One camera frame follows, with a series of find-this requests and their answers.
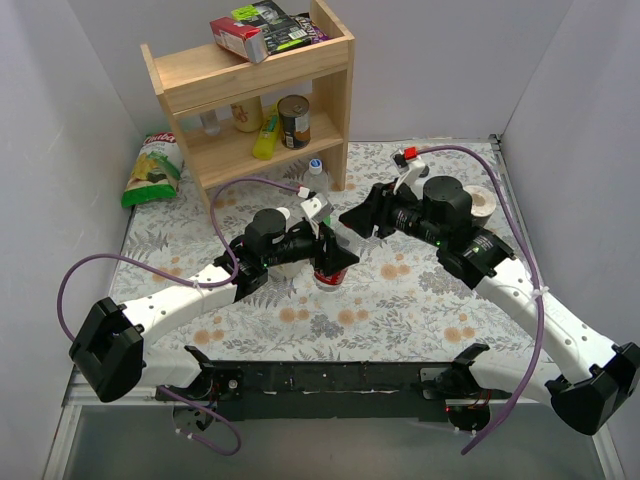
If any clear bottle red label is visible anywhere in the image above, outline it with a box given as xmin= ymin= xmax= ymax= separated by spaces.
xmin=312 ymin=219 xmax=359 ymax=293

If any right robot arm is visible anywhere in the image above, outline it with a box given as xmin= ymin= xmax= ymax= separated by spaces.
xmin=339 ymin=176 xmax=639 ymax=435

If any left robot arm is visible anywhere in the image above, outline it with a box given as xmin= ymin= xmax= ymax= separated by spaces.
xmin=69 ymin=208 xmax=359 ymax=403

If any square clear bottle white cap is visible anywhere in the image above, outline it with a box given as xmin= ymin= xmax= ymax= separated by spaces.
xmin=269 ymin=207 xmax=305 ymax=281

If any clear bottle blue white cap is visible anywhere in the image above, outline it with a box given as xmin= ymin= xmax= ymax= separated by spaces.
xmin=302 ymin=158 xmax=329 ymax=198

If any yellow bottle on shelf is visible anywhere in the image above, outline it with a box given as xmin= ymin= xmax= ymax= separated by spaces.
xmin=252 ymin=104 xmax=280 ymax=161

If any small clear bottle on shelf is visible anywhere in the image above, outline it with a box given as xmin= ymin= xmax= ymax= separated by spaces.
xmin=199 ymin=110 xmax=221 ymax=136

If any floral table mat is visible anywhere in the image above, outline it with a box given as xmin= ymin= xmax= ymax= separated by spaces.
xmin=110 ymin=159 xmax=533 ymax=362

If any tin can on shelf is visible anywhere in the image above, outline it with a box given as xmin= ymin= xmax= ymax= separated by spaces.
xmin=277 ymin=95 xmax=311 ymax=150

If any green chips bag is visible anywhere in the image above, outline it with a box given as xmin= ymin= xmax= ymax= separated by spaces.
xmin=121 ymin=132 xmax=184 ymax=208

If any black green box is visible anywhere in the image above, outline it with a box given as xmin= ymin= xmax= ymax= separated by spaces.
xmin=231 ymin=1 xmax=312 ymax=55

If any purple snack packet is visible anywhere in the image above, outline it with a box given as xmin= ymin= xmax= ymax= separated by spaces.
xmin=293 ymin=13 xmax=330 ymax=44

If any red white carton box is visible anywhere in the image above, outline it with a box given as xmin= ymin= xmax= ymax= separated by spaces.
xmin=209 ymin=17 xmax=269 ymax=64

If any wooden two-tier shelf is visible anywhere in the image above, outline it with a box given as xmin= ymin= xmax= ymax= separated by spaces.
xmin=141 ymin=1 xmax=355 ymax=205

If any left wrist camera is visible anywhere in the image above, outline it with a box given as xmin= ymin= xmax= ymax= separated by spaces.
xmin=298 ymin=186 xmax=334 ymax=238

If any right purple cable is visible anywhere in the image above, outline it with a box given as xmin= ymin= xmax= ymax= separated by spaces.
xmin=419 ymin=144 xmax=546 ymax=456

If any purple cable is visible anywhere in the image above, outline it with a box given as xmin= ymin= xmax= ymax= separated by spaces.
xmin=419 ymin=144 xmax=546 ymax=456
xmin=56 ymin=178 xmax=307 ymax=456

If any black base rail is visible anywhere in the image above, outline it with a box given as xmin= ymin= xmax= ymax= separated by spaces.
xmin=155 ymin=361 xmax=488 ymax=422

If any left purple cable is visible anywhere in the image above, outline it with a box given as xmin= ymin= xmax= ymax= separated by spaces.
xmin=56 ymin=178 xmax=307 ymax=456

